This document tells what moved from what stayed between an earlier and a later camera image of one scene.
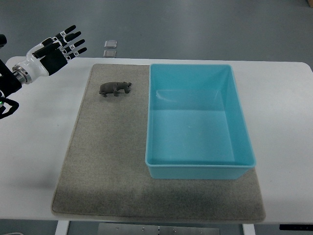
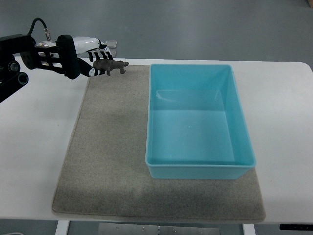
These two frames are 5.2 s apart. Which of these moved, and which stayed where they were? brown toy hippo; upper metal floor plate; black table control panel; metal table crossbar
Moved: brown toy hippo
Stayed: upper metal floor plate; black table control panel; metal table crossbar
